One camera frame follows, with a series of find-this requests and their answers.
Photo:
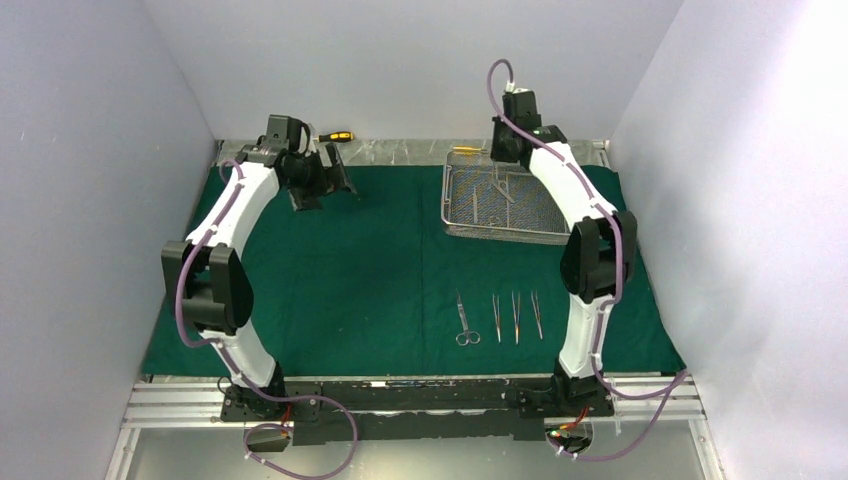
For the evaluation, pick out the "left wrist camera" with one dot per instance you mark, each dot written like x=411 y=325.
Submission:
x=287 y=134

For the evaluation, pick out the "steel tweezers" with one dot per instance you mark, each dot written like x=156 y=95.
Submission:
x=534 y=299
x=516 y=311
x=497 y=317

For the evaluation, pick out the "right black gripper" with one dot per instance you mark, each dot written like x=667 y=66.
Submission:
x=502 y=151

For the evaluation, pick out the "steel surgical scissors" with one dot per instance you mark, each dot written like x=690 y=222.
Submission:
x=467 y=336

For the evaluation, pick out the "yellow black handled screwdriver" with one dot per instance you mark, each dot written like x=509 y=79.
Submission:
x=336 y=137

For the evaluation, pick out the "aluminium front rail frame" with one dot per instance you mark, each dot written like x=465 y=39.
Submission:
x=163 y=402

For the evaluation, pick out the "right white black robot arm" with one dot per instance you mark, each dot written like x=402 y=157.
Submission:
x=600 y=251

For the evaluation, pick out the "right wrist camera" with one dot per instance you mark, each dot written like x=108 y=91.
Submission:
x=517 y=87

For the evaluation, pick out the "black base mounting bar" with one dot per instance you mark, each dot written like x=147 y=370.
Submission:
x=520 y=407

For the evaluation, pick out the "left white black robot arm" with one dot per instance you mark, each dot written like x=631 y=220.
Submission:
x=206 y=282

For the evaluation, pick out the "small yellow screwdriver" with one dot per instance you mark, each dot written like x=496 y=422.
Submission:
x=468 y=150

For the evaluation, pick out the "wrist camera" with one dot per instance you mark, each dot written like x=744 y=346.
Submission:
x=517 y=87
x=287 y=134

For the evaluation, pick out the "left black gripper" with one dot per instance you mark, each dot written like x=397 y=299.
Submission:
x=324 y=175

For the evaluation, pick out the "wire mesh instrument tray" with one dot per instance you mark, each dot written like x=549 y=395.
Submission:
x=534 y=217

